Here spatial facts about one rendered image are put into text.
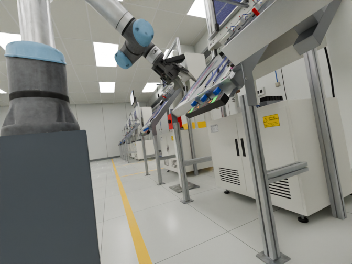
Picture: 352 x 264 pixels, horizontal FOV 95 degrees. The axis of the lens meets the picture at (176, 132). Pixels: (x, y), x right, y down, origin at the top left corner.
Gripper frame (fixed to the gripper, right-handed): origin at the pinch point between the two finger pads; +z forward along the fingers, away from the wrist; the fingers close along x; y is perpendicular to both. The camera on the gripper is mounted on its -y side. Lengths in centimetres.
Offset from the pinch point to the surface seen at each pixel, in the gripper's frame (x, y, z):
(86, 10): -233, -122, -194
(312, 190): 21, 10, 75
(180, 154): -49, 20, 35
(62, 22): -273, -90, -226
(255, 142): 24.9, 15.6, 29.7
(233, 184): -26, 18, 74
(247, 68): 25.4, -6.1, 10.3
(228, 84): 16.6, -2.2, 10.4
